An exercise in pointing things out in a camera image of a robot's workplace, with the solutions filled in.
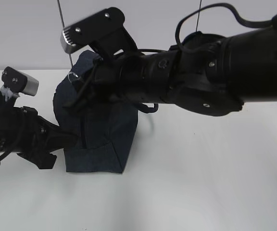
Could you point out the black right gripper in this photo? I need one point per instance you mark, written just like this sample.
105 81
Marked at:
137 79

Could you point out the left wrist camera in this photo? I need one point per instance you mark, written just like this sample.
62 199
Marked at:
19 82

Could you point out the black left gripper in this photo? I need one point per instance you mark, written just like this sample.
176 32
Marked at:
30 136

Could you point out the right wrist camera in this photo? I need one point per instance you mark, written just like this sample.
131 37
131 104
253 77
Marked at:
103 31

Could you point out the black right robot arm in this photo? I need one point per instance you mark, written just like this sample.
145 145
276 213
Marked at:
205 73

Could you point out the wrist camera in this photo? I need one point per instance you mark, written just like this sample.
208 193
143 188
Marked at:
103 31
19 82

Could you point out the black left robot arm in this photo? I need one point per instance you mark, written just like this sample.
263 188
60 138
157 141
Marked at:
24 132

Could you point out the dark blue lunch bag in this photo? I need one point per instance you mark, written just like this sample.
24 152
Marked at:
105 135

